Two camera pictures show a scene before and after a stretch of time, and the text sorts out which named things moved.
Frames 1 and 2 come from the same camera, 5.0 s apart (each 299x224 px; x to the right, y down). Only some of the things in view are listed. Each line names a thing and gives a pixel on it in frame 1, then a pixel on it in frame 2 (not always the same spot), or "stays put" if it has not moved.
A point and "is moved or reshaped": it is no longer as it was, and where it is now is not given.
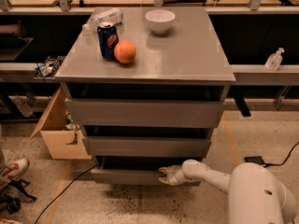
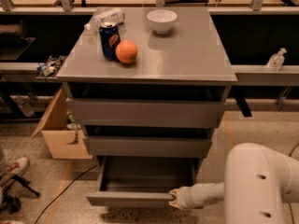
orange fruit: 124,51 stays put
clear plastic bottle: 112,16 stays put
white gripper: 176,174 -> 187,197
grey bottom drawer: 127,175 is moved or reshaped
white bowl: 160,21 stays put
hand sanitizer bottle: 275,61 stays put
